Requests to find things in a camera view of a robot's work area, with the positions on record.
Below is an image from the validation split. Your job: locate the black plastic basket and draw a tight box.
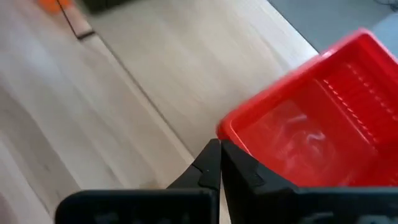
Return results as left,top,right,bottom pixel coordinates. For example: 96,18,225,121
80,0,134,14

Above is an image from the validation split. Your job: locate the orange plastic basket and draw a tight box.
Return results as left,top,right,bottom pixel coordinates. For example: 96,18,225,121
37,0,74,14

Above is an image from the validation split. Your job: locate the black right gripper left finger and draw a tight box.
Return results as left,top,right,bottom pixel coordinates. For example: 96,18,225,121
55,139,221,224

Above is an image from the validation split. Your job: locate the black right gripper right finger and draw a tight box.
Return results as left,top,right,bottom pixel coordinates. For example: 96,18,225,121
222,139,398,224

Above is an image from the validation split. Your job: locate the wooden shelf with black frame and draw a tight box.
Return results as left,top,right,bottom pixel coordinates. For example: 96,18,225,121
58,0,320,158

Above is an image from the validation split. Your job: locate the red plastic basket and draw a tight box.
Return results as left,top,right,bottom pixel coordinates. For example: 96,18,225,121
216,27,398,189

